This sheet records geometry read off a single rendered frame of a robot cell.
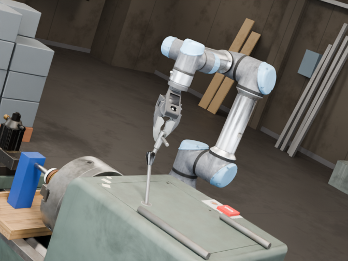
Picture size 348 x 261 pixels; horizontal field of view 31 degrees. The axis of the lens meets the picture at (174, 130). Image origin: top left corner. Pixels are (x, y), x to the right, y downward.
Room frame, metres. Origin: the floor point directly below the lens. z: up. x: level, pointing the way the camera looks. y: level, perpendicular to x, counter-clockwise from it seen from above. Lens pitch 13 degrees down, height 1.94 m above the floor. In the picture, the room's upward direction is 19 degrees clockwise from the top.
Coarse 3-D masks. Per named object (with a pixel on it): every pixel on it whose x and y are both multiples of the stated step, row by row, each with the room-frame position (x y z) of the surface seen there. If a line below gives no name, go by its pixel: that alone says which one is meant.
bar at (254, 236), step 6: (222, 216) 1.93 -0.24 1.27; (228, 216) 1.93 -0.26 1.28; (228, 222) 1.91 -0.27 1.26; (234, 222) 1.90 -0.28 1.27; (240, 228) 1.88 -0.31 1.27; (246, 228) 1.88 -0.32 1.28; (246, 234) 1.87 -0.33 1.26; (252, 234) 1.86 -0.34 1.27; (258, 240) 1.84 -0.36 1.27; (264, 240) 1.83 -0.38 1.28; (264, 246) 1.83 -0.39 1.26; (270, 246) 1.83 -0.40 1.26
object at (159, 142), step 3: (162, 132) 2.03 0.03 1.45; (165, 132) 2.04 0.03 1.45; (159, 135) 2.03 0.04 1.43; (162, 135) 2.03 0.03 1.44; (165, 135) 2.03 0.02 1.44; (159, 138) 2.03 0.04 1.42; (156, 141) 2.03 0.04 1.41; (159, 141) 2.02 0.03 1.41; (162, 141) 2.03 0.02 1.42; (156, 144) 2.02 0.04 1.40; (159, 144) 2.02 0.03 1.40; (156, 147) 2.02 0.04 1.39; (159, 147) 2.03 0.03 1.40; (153, 150) 2.03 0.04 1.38; (156, 150) 2.03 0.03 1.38
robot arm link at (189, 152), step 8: (184, 144) 2.51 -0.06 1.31; (192, 144) 2.49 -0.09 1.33; (200, 144) 2.52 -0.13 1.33; (184, 152) 2.50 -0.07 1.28; (192, 152) 2.49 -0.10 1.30; (200, 152) 2.49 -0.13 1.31; (176, 160) 2.52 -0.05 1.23; (184, 160) 2.49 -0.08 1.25; (192, 160) 2.47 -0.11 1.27; (176, 168) 2.51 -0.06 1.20; (184, 168) 2.49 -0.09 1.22; (192, 168) 2.47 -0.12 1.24
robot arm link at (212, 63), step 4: (208, 52) 2.17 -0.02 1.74; (212, 52) 2.20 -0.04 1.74; (208, 56) 2.14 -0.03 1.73; (212, 56) 2.17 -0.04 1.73; (216, 56) 2.20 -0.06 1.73; (208, 60) 2.13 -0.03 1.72; (212, 60) 2.16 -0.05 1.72; (216, 60) 2.18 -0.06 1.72; (204, 64) 2.12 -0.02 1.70; (208, 64) 2.14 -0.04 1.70; (212, 64) 2.16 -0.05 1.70; (216, 64) 2.18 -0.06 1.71; (200, 68) 2.12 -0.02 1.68; (204, 68) 2.13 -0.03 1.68; (208, 68) 2.15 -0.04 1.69; (212, 68) 2.17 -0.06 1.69; (216, 68) 2.19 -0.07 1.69; (204, 72) 2.19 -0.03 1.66; (208, 72) 2.18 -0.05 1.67; (212, 72) 2.20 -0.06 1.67
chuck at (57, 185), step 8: (80, 160) 2.11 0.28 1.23; (88, 160) 2.13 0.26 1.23; (96, 160) 2.15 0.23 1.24; (64, 168) 2.07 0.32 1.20; (72, 168) 2.07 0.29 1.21; (80, 168) 2.07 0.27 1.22; (88, 168) 2.07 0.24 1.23; (56, 176) 2.05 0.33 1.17; (64, 176) 2.04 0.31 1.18; (72, 176) 2.03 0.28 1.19; (48, 184) 2.04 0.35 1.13; (56, 184) 2.03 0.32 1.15; (64, 184) 2.02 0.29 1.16; (56, 192) 2.01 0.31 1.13; (64, 192) 2.00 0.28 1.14; (48, 200) 2.02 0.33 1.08; (56, 200) 1.99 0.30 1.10; (40, 208) 2.04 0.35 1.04; (48, 208) 2.01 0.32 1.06; (56, 208) 1.99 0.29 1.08; (48, 216) 2.01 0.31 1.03; (48, 224) 2.03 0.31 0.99
